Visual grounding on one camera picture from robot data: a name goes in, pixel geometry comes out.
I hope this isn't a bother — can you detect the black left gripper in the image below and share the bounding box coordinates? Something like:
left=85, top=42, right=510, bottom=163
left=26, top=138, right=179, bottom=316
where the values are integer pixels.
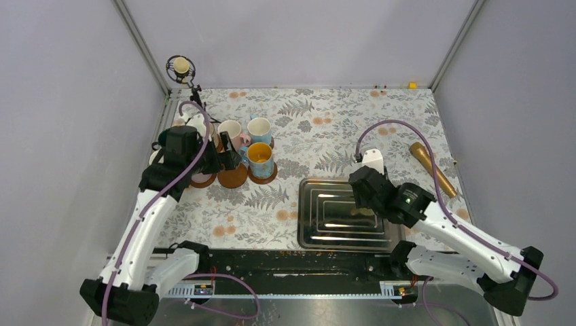
left=187, top=131, right=241, bottom=175

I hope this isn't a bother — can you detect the light green mug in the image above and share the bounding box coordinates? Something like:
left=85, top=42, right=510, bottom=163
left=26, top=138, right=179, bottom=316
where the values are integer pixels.
left=350, top=208, right=374, bottom=216

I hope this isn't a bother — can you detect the blue mug yellow inside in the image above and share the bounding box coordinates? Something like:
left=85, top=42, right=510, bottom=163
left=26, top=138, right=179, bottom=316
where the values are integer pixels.
left=239, top=143, right=276, bottom=179

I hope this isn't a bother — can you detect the pink mug white inside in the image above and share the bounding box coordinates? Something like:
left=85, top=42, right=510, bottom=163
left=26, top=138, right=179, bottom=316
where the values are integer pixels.
left=218, top=120, right=251, bottom=151

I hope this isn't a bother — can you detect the reddish brown coaster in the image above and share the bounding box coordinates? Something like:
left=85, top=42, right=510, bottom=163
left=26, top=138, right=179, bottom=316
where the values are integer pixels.
left=247, top=164, right=278, bottom=185

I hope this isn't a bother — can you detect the light blue mug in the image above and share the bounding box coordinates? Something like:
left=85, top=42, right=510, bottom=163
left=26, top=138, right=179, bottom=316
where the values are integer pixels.
left=247, top=117, right=272, bottom=145

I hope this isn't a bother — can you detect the purple grey mug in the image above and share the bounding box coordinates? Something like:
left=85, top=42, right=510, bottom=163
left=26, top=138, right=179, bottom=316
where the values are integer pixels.
left=191, top=173, right=212, bottom=183

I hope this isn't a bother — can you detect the dark green mug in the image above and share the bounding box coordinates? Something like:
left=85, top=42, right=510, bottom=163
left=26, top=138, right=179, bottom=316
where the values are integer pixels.
left=151, top=129, right=168, bottom=151

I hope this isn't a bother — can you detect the green mug white inside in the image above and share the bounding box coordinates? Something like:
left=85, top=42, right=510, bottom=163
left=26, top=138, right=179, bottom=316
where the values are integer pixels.
left=149, top=149, right=164, bottom=165

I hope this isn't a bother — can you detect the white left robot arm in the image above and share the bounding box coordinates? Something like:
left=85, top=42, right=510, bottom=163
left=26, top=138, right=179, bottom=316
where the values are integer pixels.
left=79, top=126, right=240, bottom=325

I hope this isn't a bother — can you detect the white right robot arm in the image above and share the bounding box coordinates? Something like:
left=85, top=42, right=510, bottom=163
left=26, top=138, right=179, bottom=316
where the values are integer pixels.
left=348, top=166, right=543, bottom=316

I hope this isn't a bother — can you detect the metal tray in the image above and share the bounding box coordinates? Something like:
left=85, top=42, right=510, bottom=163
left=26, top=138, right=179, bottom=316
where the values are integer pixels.
left=297, top=179, right=406, bottom=253

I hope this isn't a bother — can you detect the gold microphone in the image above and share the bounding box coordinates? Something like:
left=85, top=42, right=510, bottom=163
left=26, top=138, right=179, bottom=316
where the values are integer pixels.
left=409, top=142, right=458, bottom=198

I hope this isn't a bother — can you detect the floral tablecloth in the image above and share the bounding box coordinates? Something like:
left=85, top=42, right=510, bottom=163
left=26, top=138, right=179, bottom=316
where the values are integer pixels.
left=156, top=88, right=460, bottom=250

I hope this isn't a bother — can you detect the studio microphone on stand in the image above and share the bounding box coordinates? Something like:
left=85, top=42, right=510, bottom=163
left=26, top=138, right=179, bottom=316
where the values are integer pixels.
left=165, top=55, right=196, bottom=85

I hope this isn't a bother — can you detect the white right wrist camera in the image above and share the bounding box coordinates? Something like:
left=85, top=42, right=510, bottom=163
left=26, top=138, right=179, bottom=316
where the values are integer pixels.
left=355, top=149, right=386, bottom=175

